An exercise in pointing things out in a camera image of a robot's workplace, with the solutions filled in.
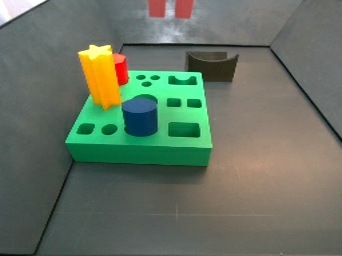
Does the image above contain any red double-square block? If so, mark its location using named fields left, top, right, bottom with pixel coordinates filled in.
left=148, top=0, right=196, bottom=19

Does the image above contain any green foam shape board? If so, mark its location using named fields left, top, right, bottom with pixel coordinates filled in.
left=66, top=70, right=213, bottom=166

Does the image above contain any blue cylinder block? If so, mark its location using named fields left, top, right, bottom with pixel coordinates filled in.
left=122, top=98, right=158, bottom=137

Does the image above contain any black arch block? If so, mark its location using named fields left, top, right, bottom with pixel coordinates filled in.
left=186, top=51, right=240, bottom=82

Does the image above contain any red cylinder block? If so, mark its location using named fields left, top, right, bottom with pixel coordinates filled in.
left=114, top=53, right=129, bottom=85

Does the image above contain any yellow star prism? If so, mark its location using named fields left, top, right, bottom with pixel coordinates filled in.
left=78, top=45, right=122, bottom=110

